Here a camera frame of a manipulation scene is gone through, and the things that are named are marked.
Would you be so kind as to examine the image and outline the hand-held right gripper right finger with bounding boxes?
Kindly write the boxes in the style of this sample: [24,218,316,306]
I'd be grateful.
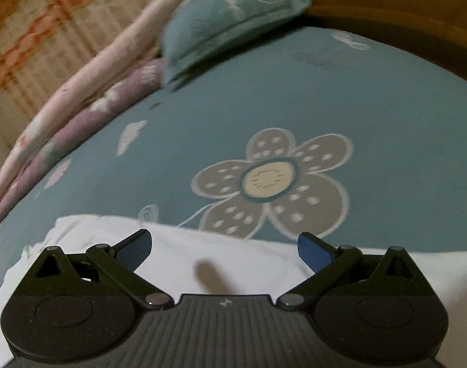
[276,232,437,310]

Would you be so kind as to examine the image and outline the purple floral quilt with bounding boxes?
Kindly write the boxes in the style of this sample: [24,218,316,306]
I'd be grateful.
[0,57,169,238]

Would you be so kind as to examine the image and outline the teal floral pillow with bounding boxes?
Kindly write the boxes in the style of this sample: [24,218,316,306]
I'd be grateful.
[160,0,313,89]

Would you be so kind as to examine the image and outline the pink floral quilt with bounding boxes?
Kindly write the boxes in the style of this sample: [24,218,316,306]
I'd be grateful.
[0,0,203,215]

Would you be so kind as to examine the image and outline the teal floral bed sheet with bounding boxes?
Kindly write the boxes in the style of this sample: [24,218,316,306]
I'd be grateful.
[0,25,467,315]

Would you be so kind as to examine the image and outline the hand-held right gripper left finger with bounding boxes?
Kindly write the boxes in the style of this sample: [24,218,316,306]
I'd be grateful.
[11,229,175,310]

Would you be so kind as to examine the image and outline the white printed shirt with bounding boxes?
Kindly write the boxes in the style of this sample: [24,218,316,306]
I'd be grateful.
[0,215,467,368]

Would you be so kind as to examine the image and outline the beige orange patterned curtain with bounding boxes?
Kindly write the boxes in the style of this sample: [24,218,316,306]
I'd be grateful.
[0,0,207,123]

